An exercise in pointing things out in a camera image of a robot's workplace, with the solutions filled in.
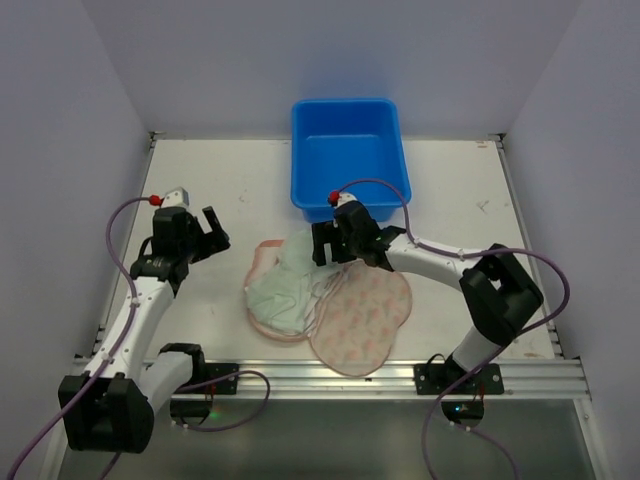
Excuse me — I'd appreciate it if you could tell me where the floral mesh laundry bag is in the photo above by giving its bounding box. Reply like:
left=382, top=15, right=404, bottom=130
left=246, top=261, right=412, bottom=377

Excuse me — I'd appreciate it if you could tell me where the light green bra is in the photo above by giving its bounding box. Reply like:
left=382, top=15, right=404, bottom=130
left=244, top=230, right=344, bottom=338

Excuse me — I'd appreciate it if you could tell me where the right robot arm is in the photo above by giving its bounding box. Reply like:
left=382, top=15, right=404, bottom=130
left=311, top=200, right=544, bottom=395

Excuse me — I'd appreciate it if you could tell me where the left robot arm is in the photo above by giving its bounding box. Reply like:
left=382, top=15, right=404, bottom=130
left=58, top=204, right=230, bottom=453

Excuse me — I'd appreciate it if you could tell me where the blue plastic bin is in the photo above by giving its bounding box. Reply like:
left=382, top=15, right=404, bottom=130
left=290, top=98, right=412, bottom=223

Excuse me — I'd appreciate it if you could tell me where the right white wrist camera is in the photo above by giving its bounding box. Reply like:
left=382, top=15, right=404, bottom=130
left=327, top=190, right=357, bottom=209

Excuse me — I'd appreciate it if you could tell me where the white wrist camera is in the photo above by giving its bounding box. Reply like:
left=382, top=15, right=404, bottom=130
left=327, top=190, right=357, bottom=209
left=148, top=187, right=190, bottom=209

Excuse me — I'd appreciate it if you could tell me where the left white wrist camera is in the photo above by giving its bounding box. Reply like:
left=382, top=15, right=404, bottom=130
left=148, top=187, right=190, bottom=209

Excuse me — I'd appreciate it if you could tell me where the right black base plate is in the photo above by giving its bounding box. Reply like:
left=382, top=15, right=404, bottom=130
left=413, top=353, right=505, bottom=428

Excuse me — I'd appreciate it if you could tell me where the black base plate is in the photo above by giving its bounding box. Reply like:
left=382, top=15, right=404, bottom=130
left=169, top=362, right=239, bottom=426
left=413, top=353, right=505, bottom=428

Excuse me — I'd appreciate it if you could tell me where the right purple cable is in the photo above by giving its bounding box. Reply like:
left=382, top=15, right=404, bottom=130
left=334, top=178, right=571, bottom=480

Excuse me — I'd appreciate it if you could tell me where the purple cable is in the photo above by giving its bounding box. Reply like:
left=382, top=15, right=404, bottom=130
left=334, top=178, right=571, bottom=480
left=9, top=195, right=271, bottom=480

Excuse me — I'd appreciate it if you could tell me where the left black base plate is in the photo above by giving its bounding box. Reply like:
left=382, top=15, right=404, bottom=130
left=169, top=362, right=239, bottom=426

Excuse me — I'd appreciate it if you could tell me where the aluminium mounting rail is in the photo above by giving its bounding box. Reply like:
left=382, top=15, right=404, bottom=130
left=67, top=355, right=591, bottom=401

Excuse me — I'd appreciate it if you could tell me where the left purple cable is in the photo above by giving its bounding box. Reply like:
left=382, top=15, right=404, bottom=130
left=9, top=195, right=271, bottom=480

